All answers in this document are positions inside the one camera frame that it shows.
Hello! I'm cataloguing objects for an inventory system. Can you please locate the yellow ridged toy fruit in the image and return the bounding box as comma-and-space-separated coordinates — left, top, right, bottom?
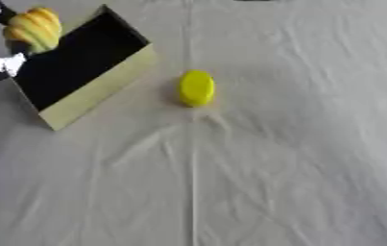
1, 7, 64, 55

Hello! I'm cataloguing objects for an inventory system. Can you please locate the tan box with black inside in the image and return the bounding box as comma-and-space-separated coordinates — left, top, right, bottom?
10, 4, 158, 132

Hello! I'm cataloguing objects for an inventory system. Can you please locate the yellow oval block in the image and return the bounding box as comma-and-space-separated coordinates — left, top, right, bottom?
178, 69, 217, 108

